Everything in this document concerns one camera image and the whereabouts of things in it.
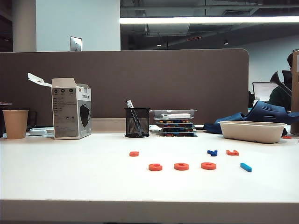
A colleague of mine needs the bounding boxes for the red letter c magnet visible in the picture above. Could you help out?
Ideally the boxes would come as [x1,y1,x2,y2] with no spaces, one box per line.
[148,163,164,172]

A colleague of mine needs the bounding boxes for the red letter o magnet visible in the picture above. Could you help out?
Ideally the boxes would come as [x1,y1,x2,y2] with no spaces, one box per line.
[200,162,217,170]
[174,162,190,171]

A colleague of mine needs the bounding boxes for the light blue letter l magnet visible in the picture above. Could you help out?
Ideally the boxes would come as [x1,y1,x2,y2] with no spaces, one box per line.
[240,162,253,173]

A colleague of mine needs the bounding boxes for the clear barrel pen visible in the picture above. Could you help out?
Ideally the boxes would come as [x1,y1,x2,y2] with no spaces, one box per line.
[126,99,141,136]
[128,101,143,136]

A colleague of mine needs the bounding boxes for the black mesh pen holder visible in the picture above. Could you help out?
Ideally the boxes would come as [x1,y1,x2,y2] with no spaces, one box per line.
[124,107,151,138]

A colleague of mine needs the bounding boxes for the clear plastic tray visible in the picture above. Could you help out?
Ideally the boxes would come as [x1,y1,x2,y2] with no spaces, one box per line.
[149,108,198,121]

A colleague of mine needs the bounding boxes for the brown desk partition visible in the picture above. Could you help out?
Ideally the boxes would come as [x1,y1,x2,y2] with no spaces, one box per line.
[0,48,250,128]

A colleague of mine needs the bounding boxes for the navy blue slipper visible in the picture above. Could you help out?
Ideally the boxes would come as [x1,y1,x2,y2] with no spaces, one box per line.
[202,112,249,135]

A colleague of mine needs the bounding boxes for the white face mask box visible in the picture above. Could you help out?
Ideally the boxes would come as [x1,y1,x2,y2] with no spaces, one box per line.
[27,72,93,140]

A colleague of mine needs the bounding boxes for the white ceiling light strip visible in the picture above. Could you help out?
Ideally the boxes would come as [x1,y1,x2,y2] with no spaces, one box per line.
[119,15,299,25]

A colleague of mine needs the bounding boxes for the beige oval bin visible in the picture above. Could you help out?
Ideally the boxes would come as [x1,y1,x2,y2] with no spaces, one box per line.
[218,120,288,144]

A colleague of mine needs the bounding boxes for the white earbuds case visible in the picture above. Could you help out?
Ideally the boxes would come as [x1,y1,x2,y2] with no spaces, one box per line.
[29,128,48,136]

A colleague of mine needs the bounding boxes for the white lit monitor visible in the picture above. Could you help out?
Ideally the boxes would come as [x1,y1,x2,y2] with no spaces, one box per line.
[252,81,279,103]

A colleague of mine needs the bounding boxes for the blue fabric bag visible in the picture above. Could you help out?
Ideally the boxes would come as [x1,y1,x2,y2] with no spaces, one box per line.
[243,100,299,126]

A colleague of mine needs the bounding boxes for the person in green sweater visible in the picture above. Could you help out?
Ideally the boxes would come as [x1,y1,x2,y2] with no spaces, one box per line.
[268,51,299,112]

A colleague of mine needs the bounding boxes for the black cone-headed lamp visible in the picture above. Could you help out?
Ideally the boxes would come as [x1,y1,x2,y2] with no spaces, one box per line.
[270,70,293,97]

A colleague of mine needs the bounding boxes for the brown paper cup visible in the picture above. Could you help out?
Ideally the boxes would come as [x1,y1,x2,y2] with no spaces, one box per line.
[2,109,29,140]

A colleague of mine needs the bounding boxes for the black office chair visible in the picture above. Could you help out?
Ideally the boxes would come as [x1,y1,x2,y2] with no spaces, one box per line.
[281,70,293,90]

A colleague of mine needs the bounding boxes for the brown cardboard box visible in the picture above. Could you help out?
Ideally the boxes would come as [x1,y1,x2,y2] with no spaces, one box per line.
[290,50,299,135]

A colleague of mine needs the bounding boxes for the silver wall plate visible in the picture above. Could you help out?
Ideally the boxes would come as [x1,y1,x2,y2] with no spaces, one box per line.
[69,35,83,52]

